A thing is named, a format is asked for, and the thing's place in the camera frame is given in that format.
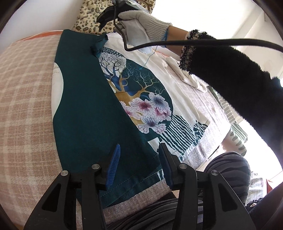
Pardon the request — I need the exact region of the teal white floral print garment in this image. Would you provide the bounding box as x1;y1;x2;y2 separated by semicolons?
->
53;30;209;208

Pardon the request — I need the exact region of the right forearm black fuzzy sleeve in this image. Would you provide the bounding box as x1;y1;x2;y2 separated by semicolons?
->
165;26;283;168

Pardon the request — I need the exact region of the right hand in grey glove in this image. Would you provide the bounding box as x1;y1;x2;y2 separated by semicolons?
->
114;11;172;47

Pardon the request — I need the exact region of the leopard print plush cushion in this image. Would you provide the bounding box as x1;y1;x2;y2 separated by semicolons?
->
72;0;155;35

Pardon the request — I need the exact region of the pink plaid bed blanket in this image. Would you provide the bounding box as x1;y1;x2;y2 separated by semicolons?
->
0;33;233;228

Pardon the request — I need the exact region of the green white striped cloth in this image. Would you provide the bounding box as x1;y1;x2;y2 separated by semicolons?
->
207;86;247;156

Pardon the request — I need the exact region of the white shirt on bed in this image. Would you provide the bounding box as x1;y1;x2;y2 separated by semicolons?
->
106;33;213;94

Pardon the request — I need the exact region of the black cable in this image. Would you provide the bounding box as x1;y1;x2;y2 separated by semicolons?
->
112;4;283;54

